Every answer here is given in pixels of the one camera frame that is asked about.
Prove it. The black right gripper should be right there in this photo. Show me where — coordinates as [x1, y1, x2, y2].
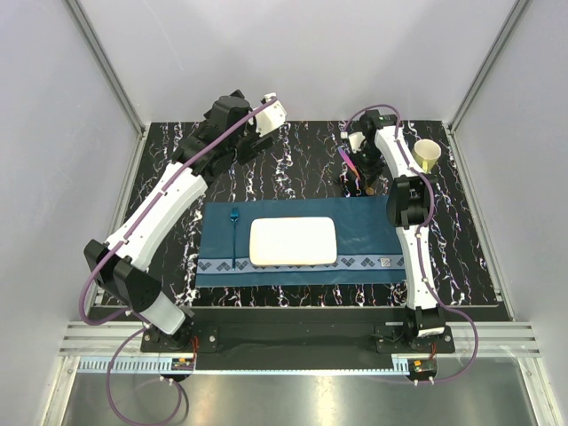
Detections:
[348, 142, 385, 188]

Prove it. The pink orange knife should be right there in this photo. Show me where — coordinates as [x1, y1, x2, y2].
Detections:
[337, 147, 375, 197]

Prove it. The yellow mug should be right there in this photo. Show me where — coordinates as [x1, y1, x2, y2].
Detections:
[412, 139, 442, 173]

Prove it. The blue small fork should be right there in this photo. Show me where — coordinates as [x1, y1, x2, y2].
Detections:
[230, 208, 240, 271]

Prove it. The blue patterned cloth placemat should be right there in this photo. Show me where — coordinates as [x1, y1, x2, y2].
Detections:
[195, 195, 406, 288]

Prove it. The white rectangular plate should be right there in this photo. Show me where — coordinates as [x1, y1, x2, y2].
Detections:
[249, 217, 338, 266]

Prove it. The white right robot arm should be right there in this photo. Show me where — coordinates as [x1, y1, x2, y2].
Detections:
[348, 104, 446, 352]

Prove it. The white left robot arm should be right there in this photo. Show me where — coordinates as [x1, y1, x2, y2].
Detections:
[78, 91, 287, 351]

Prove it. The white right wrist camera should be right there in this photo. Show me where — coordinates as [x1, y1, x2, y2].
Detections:
[340, 131, 367, 154]

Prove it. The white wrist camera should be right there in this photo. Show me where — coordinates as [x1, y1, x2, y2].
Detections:
[340, 131, 367, 154]
[255, 93, 287, 137]

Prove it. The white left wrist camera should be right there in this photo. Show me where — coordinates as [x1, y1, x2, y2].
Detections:
[255, 93, 287, 137]

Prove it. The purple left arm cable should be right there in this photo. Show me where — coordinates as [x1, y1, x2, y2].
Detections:
[77, 99, 276, 422]

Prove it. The left aluminium frame post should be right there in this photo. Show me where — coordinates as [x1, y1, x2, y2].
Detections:
[61, 0, 150, 134]

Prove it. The aluminium frame post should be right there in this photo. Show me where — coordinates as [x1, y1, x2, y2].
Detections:
[448, 0, 532, 130]
[61, 0, 150, 134]

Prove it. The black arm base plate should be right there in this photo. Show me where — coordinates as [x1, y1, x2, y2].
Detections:
[141, 307, 455, 354]

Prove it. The right aluminium frame post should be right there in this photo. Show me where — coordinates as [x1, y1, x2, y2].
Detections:
[448, 0, 532, 130]

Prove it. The aluminium front rail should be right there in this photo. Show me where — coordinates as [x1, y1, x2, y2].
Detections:
[60, 321, 540, 358]

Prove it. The grey cable duct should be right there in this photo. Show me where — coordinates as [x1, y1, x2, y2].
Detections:
[77, 357, 440, 374]

